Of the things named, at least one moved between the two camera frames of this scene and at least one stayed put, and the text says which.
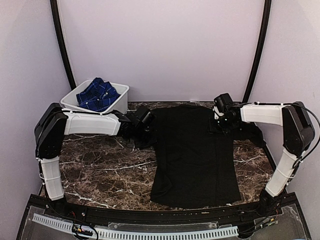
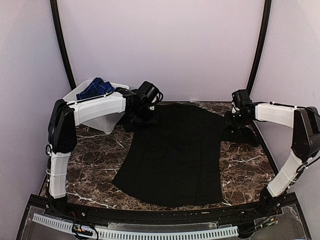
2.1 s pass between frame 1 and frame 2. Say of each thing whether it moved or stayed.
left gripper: moved
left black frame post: stayed
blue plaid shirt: stayed
